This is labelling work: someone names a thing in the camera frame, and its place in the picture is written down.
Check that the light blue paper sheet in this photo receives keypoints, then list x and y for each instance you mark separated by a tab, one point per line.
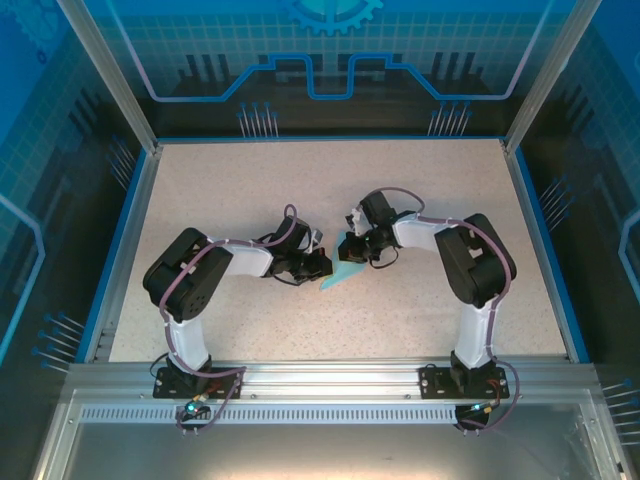
335	280

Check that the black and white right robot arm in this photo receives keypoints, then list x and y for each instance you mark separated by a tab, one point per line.
475	270

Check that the grey sheet metal panel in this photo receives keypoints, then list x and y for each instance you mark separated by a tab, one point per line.
320	455

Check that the connector board with green light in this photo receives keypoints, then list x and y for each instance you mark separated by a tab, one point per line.
192	409
482	407

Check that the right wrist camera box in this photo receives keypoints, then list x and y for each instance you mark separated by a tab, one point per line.
356	220

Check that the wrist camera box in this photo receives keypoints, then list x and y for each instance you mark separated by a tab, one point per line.
356	220
316	240

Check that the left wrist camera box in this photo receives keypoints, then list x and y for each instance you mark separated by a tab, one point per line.
316	240

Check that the blue table border frame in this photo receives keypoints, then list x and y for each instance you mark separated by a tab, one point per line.
330	138

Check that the aluminium mounting rail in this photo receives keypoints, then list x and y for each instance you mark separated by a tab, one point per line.
325	380

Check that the aluminium table side rail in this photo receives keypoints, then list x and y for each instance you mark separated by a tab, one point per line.
129	260
529	225

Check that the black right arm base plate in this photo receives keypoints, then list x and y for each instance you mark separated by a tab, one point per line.
430	382

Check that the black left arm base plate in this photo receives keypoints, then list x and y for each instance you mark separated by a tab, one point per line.
165	387

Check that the aluminium frame post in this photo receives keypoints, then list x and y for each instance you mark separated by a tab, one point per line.
547	75
110	75

